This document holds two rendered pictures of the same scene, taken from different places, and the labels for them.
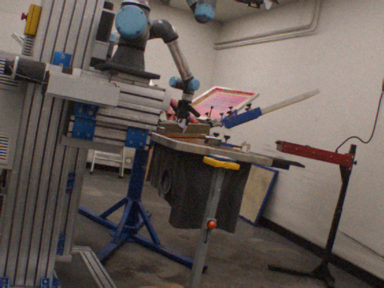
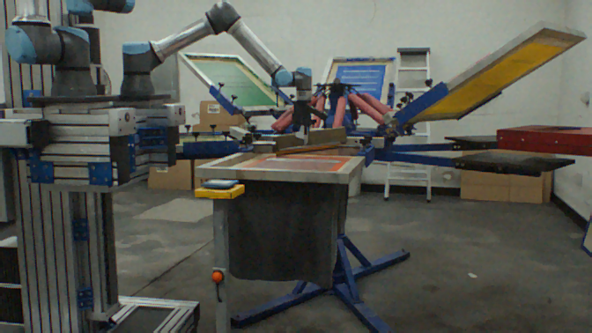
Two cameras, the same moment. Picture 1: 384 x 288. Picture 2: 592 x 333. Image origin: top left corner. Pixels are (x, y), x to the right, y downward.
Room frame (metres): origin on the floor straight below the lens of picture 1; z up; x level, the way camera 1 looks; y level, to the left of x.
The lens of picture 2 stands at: (0.66, -1.43, 1.28)
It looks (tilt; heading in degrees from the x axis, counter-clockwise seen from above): 9 degrees down; 39
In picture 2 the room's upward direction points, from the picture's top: straight up
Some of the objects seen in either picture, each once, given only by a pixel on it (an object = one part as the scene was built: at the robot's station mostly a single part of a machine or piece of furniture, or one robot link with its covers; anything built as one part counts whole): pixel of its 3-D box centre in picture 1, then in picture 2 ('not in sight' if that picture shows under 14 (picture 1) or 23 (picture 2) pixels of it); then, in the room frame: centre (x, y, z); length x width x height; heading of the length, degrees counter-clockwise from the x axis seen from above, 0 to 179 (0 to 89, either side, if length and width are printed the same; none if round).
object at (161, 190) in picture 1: (166, 171); not in sight; (2.31, 0.11, 0.79); 0.46 x 0.09 x 0.33; 24
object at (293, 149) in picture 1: (313, 153); (585, 140); (3.25, -1.02, 1.06); 0.61 x 0.46 x 0.12; 84
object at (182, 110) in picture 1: (183, 109); (302, 113); (2.65, 0.10, 1.17); 0.09 x 0.08 x 0.12; 114
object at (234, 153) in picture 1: (197, 145); (295, 160); (2.43, -0.03, 0.97); 0.79 x 0.58 x 0.04; 24
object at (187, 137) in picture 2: not in sight; (189, 129); (2.66, 0.93, 1.05); 1.08 x 0.61 x 0.23; 144
